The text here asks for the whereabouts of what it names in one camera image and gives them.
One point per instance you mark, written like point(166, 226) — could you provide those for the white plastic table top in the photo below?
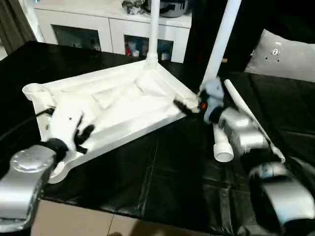
point(123, 110)

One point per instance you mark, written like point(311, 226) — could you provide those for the white plastic table leg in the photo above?
point(221, 37)
point(153, 29)
point(222, 150)
point(236, 96)

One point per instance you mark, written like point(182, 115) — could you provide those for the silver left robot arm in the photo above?
point(22, 177)

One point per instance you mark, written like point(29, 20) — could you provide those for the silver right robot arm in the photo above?
point(270, 184)

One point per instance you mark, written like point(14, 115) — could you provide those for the small white jar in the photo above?
point(165, 56)

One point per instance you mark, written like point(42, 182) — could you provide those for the red packet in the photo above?
point(128, 49)

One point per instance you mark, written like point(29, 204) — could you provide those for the black work mat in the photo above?
point(160, 184)

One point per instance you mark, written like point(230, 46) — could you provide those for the grey cushion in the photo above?
point(283, 59)

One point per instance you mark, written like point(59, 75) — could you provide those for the white sideboard cabinet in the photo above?
point(110, 27)

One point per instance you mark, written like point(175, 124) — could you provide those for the black sofa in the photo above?
point(270, 14)

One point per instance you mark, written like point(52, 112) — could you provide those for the black tangled clutter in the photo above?
point(133, 7)

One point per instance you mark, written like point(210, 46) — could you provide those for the grey brown curtain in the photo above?
point(12, 24)

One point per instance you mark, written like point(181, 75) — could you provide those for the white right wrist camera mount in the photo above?
point(214, 93)

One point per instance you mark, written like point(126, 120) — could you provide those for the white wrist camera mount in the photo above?
point(214, 93)
point(65, 120)

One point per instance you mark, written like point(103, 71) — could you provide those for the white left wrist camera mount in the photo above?
point(65, 120)

